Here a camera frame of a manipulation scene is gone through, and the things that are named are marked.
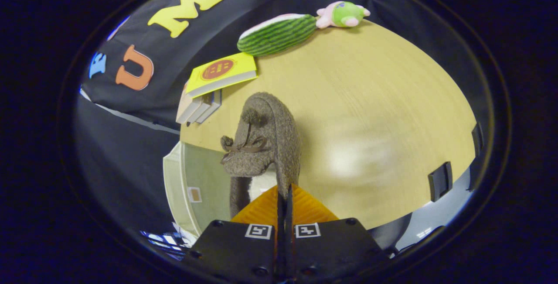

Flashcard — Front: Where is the white book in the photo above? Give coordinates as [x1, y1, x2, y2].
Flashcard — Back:
[187, 93, 215, 124]

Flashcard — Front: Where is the watermelon slice plush toy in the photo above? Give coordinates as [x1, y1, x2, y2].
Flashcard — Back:
[237, 14, 318, 56]

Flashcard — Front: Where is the grey book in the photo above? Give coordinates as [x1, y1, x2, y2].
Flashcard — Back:
[196, 90, 222, 124]

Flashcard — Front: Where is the blue white printed packet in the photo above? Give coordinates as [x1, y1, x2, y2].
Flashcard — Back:
[139, 229, 194, 259]

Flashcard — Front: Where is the yellow book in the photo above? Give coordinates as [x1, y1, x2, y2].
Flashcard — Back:
[186, 53, 259, 99]

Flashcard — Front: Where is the brown fuzzy shoe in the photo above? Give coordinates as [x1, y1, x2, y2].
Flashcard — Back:
[220, 92, 301, 219]

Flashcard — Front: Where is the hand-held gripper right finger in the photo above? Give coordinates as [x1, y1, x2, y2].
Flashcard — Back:
[285, 184, 391, 284]

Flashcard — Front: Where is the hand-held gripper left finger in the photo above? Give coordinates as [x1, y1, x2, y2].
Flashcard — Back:
[187, 185, 285, 284]

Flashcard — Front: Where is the black table clamp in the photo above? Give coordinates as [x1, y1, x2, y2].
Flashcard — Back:
[471, 123, 484, 158]
[428, 162, 453, 202]

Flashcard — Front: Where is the pale green storage box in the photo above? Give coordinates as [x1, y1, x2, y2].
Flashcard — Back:
[163, 141, 279, 236]

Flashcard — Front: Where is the black backdrop cloth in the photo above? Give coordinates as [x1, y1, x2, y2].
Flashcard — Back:
[74, 0, 478, 236]

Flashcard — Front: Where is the pink and green plush toy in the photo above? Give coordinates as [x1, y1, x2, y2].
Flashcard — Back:
[316, 1, 371, 29]

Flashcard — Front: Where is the beige book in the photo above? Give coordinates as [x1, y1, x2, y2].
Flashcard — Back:
[176, 82, 205, 124]

